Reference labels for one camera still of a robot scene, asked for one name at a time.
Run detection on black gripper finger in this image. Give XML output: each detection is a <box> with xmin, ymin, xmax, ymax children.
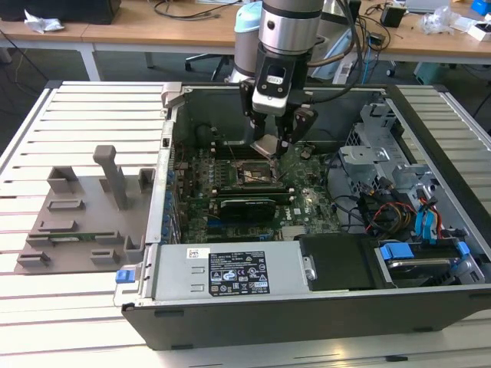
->
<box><xmin>274</xmin><ymin>105</ymin><xmax>319</xmax><ymax>156</ymax></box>
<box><xmin>239</xmin><ymin>79</ymin><xmax>268</xmax><ymax>143</ymax></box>

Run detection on silver CPU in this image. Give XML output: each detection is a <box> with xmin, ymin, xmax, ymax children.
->
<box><xmin>249</xmin><ymin>134</ymin><xmax>279</xmax><ymax>159</ymax></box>

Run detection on CPU socket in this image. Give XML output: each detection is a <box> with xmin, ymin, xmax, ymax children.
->
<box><xmin>233</xmin><ymin>157</ymin><xmax>280</xmax><ymax>189</ymax></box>

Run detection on white power strip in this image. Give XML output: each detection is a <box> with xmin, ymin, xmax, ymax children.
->
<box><xmin>332</xmin><ymin>60</ymin><xmax>354</xmax><ymax>85</ymax></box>

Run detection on black RAM slot row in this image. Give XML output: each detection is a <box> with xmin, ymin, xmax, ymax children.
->
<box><xmin>212</xmin><ymin>185</ymin><xmax>295</xmax><ymax>205</ymax></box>
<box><xmin>212</xmin><ymin>140</ymin><xmax>285</xmax><ymax>160</ymax></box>

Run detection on black office chair base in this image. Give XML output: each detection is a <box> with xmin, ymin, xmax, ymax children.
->
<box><xmin>184</xmin><ymin>52</ymin><xmax>236</xmax><ymax>82</ymax></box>

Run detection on silver metal drive cage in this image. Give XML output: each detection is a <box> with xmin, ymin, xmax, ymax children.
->
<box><xmin>338</xmin><ymin>102</ymin><xmax>442</xmax><ymax>200</ymax></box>

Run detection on green motherboard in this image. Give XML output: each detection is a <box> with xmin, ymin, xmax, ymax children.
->
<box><xmin>171</xmin><ymin>142</ymin><xmax>343</xmax><ymax>245</ymax></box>

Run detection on grey case latch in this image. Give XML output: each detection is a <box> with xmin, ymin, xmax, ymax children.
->
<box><xmin>160</xmin><ymin>82</ymin><xmax>186</xmax><ymax>109</ymax></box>

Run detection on black graphics card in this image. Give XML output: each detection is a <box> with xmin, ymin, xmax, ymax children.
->
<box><xmin>217</xmin><ymin>196</ymin><xmax>278</xmax><ymax>224</ymax></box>

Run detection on silver chipset heatsink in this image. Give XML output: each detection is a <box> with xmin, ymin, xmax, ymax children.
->
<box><xmin>282</xmin><ymin>225</ymin><xmax>308</xmax><ymax>242</ymax></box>

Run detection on small black box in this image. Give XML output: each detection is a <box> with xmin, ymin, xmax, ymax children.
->
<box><xmin>379</xmin><ymin>4</ymin><xmax>407</xmax><ymax>28</ymax></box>

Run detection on teal box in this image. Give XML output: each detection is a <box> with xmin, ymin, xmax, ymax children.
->
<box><xmin>413</xmin><ymin>61</ymin><xmax>447</xmax><ymax>86</ymax></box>

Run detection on black plastic shroud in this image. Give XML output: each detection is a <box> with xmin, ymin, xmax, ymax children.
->
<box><xmin>298</xmin><ymin>233</ymin><xmax>381</xmax><ymax>293</ymax></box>

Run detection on grey laptop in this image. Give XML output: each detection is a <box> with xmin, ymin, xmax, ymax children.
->
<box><xmin>405</xmin><ymin>0</ymin><xmax>450</xmax><ymax>12</ymax></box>

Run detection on clear plastic bag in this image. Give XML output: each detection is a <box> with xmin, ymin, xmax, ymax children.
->
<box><xmin>416</xmin><ymin>6</ymin><xmax>467</xmax><ymax>36</ymax></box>

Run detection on hard disk in blue carrier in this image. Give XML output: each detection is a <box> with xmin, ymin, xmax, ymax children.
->
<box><xmin>375</xmin><ymin>239</ymin><xmax>471</xmax><ymax>289</ymax></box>

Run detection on white cardboard box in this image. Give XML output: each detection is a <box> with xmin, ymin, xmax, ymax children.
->
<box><xmin>465</xmin><ymin>21</ymin><xmax>491</xmax><ymax>42</ymax></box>

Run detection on silver power supply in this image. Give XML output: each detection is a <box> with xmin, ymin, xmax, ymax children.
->
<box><xmin>138</xmin><ymin>241</ymin><xmax>312</xmax><ymax>308</ymax></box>

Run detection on grey parts rack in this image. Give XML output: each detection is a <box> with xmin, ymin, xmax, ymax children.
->
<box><xmin>13</xmin><ymin>144</ymin><xmax>157</xmax><ymax>275</ymax></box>

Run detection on large black box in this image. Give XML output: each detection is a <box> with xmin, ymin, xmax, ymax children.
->
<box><xmin>0</xmin><ymin>0</ymin><xmax>123</xmax><ymax>25</ymax></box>

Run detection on black open PC case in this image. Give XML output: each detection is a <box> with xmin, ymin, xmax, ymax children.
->
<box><xmin>113</xmin><ymin>82</ymin><xmax>491</xmax><ymax>352</ymax></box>

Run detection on blue case latch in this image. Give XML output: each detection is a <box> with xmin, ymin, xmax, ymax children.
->
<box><xmin>114</xmin><ymin>269</ymin><xmax>137</xmax><ymax>285</ymax></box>

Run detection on crumpled white paper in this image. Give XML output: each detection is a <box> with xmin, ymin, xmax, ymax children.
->
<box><xmin>23</xmin><ymin>9</ymin><xmax>67</xmax><ymax>35</ymax></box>

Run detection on green RAM stick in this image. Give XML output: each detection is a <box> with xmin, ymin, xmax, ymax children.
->
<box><xmin>46</xmin><ymin>233</ymin><xmax>100</xmax><ymax>244</ymax></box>

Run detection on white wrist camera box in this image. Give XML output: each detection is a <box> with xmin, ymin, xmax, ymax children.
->
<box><xmin>252</xmin><ymin>63</ymin><xmax>291</xmax><ymax>117</ymax></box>

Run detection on black wire bundle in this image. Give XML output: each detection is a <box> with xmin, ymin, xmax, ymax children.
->
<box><xmin>324</xmin><ymin>151</ymin><xmax>371</xmax><ymax>233</ymax></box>

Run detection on red and yellow wires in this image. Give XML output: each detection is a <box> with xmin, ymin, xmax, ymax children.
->
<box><xmin>366</xmin><ymin>202</ymin><xmax>418</xmax><ymax>233</ymax></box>

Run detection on blue flat wire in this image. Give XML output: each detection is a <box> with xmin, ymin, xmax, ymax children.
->
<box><xmin>415</xmin><ymin>197</ymin><xmax>443</xmax><ymax>246</ymax></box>

